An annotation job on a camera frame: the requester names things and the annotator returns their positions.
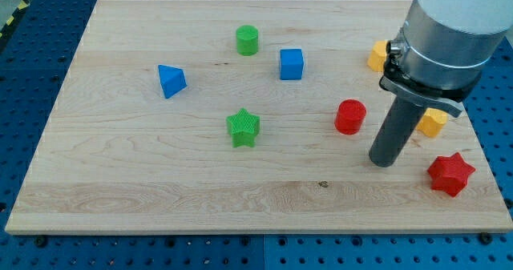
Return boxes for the green cylinder block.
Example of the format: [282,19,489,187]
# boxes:
[236,25,259,56]

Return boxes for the blue cube block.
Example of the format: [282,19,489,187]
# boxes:
[280,49,304,80]

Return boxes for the red star block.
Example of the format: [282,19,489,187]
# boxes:
[427,152,476,197]

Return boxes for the red cylinder block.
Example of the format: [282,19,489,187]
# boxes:
[334,99,367,135]

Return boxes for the green star block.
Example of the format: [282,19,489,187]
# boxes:
[226,108,260,147]

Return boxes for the yellow block upper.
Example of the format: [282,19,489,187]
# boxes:
[367,40,388,72]

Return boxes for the blue triangle block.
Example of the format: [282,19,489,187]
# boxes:
[158,65,188,99]

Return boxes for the yellow heart block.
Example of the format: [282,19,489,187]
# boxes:
[415,108,448,138]

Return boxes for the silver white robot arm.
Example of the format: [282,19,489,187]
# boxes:
[369,0,512,167]

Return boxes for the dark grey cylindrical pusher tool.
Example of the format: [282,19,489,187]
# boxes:
[369,97,426,167]

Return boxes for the wooden board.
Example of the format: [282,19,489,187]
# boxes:
[6,0,512,236]

